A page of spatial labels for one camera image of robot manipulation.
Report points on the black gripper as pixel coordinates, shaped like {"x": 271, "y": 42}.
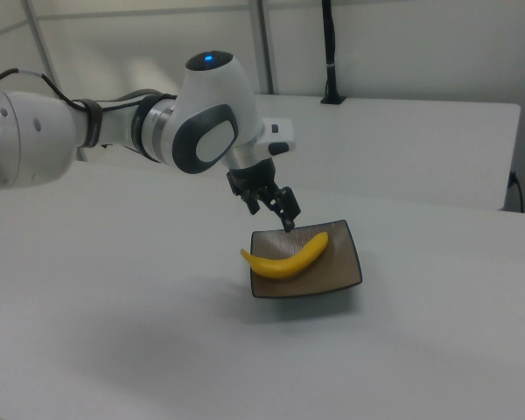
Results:
{"x": 251, "y": 177}

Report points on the yellow banana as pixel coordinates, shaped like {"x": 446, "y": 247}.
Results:
{"x": 284, "y": 262}

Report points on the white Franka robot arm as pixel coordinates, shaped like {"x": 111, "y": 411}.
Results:
{"x": 210, "y": 122}

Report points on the brown square ceramic plate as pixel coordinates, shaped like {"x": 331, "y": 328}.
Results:
{"x": 328, "y": 262}

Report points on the grey partition frame post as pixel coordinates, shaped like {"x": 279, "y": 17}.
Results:
{"x": 262, "y": 44}
{"x": 41, "y": 39}

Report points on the black camera pole with base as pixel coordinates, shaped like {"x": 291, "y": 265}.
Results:
{"x": 331, "y": 52}

